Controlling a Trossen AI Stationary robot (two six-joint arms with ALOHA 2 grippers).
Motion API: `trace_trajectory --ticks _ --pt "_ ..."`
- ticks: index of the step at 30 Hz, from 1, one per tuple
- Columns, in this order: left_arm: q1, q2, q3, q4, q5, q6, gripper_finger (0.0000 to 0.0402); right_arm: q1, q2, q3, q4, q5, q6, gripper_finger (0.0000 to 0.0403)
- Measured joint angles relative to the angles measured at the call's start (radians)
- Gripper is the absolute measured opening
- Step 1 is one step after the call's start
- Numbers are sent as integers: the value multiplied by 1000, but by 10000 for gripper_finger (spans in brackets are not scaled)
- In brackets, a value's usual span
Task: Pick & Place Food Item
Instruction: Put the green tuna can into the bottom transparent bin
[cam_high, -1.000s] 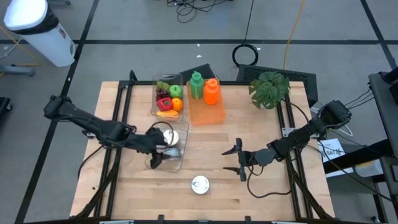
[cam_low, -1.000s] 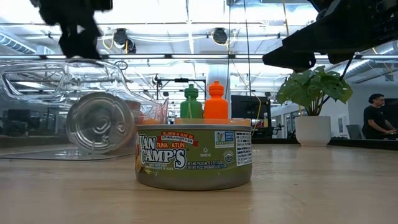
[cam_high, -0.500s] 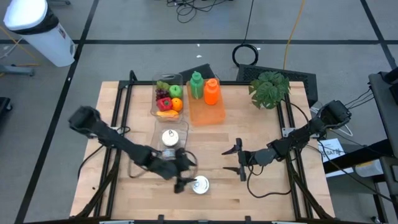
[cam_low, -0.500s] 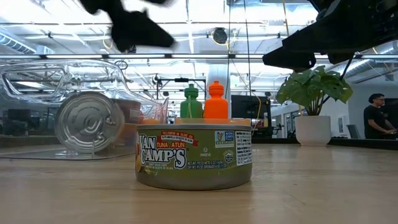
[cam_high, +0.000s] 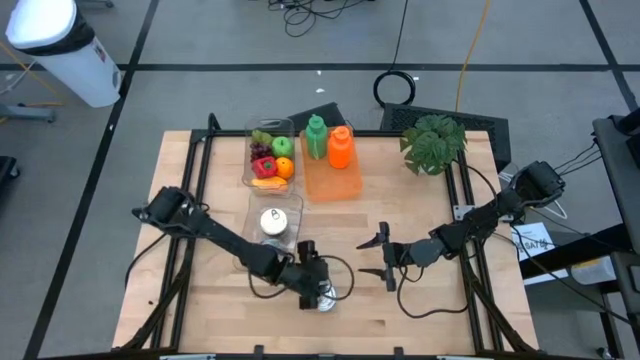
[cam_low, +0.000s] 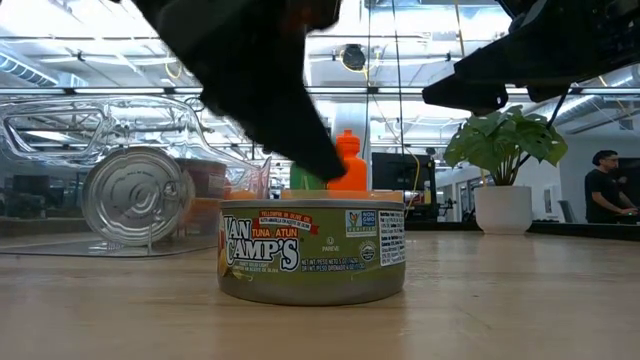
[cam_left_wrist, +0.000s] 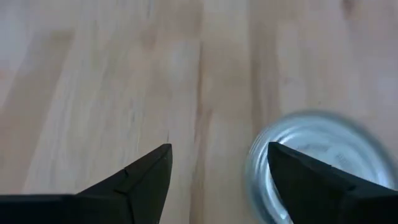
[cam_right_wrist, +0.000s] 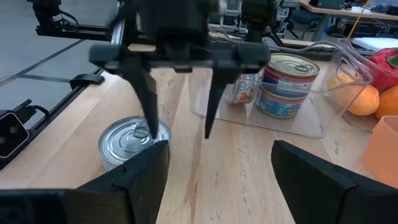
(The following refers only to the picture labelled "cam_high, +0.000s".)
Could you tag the red toy bell pepper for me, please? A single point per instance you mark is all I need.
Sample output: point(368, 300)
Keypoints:
point(264, 167)

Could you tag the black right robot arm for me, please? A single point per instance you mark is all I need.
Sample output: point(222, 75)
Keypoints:
point(490, 220)

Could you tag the white plastic container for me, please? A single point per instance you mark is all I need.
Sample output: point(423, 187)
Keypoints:
point(592, 270)

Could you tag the yellow banana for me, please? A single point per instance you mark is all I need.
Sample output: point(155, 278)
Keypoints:
point(270, 183)

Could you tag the green toy apple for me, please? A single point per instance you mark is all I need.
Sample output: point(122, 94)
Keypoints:
point(282, 147)

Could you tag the dark red toy grapes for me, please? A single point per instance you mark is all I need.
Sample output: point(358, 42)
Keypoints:
point(259, 150)

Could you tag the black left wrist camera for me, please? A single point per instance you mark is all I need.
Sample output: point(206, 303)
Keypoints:
point(306, 250)

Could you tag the black floor caster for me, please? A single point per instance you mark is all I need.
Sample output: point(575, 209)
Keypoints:
point(6, 167)

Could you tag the green toy pear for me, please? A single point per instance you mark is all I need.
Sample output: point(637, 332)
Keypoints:
point(261, 137)

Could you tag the toy orange fruit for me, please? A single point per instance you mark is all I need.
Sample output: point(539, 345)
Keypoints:
point(284, 168)

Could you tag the green potted plant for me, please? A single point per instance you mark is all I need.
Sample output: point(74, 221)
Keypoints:
point(432, 145)

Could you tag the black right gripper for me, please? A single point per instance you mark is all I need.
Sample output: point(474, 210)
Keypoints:
point(405, 255)

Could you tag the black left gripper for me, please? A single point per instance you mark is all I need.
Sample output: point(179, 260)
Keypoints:
point(310, 277)

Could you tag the orange translucent plastic bin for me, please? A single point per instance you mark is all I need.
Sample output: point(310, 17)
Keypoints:
point(332, 185)

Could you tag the black equipment cart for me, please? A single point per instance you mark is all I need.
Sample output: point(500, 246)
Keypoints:
point(617, 165)

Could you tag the black metal table frame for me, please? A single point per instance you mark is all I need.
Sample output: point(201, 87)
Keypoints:
point(197, 135)

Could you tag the green plastic bottle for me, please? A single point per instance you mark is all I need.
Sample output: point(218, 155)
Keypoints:
point(316, 136)

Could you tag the green label tuna can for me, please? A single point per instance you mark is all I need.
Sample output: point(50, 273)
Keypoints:
point(329, 301)

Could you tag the white trash bin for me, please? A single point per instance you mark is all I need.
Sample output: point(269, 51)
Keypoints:
point(65, 55)

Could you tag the orange plastic bottle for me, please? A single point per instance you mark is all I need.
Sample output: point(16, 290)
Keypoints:
point(340, 148)

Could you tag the black perforated panel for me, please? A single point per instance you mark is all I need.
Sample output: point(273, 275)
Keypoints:
point(487, 135)

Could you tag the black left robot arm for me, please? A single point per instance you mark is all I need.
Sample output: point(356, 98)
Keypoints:
point(215, 235)

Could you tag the clear plastic bin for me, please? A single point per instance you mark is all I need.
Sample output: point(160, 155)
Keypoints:
point(295, 215)
point(248, 125)

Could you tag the white printed paper sheet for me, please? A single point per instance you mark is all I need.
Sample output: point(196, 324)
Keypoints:
point(537, 245)

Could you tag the black flat panel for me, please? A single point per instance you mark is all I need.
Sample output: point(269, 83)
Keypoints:
point(300, 120)

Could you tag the grey stand base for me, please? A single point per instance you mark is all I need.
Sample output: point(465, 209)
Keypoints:
point(27, 114)

